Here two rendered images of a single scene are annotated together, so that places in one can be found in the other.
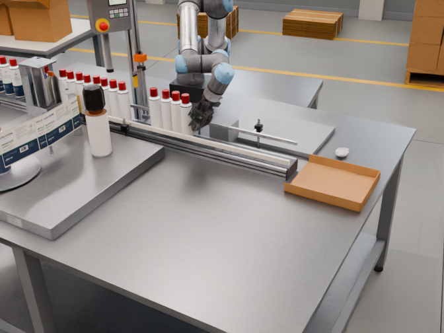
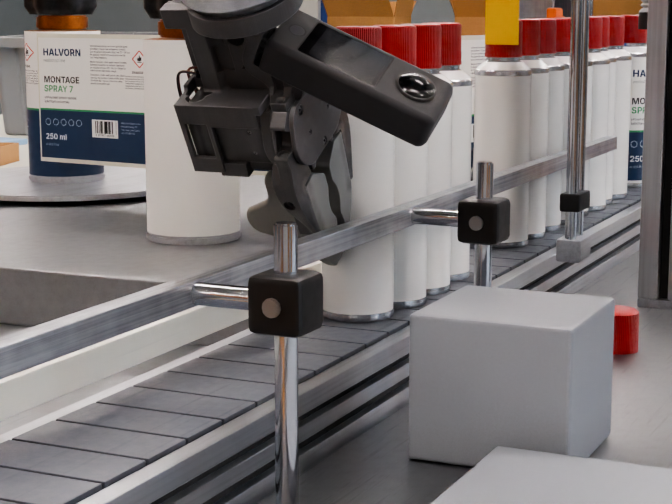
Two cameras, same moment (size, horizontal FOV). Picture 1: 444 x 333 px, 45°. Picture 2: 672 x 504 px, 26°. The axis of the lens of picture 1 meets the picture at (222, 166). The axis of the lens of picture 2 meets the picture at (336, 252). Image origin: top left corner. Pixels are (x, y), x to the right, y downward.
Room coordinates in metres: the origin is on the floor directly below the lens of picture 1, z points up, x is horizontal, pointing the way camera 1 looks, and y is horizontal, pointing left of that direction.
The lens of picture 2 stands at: (2.00, -0.87, 1.10)
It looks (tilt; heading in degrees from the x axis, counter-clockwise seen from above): 10 degrees down; 85
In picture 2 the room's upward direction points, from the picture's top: straight up
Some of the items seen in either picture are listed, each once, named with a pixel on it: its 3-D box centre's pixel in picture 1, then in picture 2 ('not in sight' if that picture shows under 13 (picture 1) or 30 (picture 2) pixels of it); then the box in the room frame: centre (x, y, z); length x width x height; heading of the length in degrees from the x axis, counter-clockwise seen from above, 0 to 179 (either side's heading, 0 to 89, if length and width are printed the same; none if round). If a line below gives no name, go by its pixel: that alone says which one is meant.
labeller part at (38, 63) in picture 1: (37, 62); not in sight; (2.41, 0.85, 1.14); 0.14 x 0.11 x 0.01; 60
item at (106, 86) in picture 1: (106, 98); (536, 124); (2.33, 0.53, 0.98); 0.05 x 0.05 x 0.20
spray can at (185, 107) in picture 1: (186, 116); (357, 173); (2.12, 0.15, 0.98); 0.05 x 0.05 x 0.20
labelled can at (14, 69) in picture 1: (16, 78); not in sight; (2.64, 1.05, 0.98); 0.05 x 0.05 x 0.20
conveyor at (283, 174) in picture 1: (129, 128); (499, 274); (2.28, 0.43, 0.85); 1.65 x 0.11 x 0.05; 60
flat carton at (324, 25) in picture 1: (312, 24); not in sight; (6.66, -1.18, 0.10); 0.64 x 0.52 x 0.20; 66
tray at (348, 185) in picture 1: (332, 180); not in sight; (1.78, -0.43, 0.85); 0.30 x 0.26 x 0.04; 60
